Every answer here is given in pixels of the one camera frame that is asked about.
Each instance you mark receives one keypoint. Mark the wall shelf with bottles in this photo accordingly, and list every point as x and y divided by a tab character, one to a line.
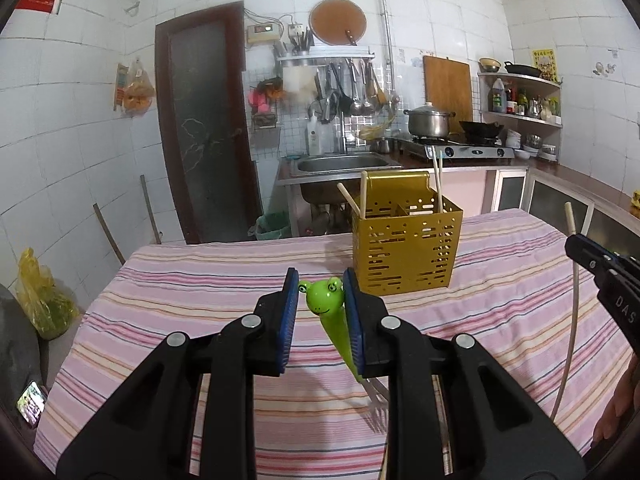
526	101

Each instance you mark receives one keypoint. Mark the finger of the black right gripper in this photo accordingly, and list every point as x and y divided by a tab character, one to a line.
589	255

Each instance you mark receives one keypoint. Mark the thick wooden chopstick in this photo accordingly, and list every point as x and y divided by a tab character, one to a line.
574	315

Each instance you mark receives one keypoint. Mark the orange hanging bag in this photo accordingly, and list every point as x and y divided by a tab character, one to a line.
134	92

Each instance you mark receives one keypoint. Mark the round wooden board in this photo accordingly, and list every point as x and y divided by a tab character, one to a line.
338	22

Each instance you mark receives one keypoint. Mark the right hand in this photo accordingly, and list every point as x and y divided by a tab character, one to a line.
626	395

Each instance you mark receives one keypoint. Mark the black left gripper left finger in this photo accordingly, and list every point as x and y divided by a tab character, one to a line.
144	430

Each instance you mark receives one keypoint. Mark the steel cooking pot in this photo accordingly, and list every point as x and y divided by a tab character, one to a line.
427	121

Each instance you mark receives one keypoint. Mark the gas stove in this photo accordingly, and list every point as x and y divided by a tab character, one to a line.
446	149

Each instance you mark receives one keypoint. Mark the steel sink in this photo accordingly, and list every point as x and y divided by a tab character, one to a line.
317	177

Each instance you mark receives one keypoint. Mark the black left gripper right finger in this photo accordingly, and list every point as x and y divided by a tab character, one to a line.
451	398

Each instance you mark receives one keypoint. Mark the yellow perforated utensil holder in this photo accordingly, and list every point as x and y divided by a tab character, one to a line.
407	238

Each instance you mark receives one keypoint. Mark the black wok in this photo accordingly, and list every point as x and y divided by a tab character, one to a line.
481	133

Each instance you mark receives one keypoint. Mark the yellow plastic bag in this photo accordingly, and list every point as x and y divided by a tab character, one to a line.
50	311

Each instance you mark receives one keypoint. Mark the chopstick in holder right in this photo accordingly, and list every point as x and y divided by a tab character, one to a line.
438	178

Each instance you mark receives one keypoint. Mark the wooden cutting board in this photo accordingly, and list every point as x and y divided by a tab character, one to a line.
448	87

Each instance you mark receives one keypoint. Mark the dark wooden door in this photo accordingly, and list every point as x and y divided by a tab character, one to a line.
199	61

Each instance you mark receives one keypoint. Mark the green frog handle fork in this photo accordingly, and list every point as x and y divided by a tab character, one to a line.
326	299

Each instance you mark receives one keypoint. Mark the pink striped tablecloth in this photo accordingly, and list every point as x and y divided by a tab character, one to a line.
511	288

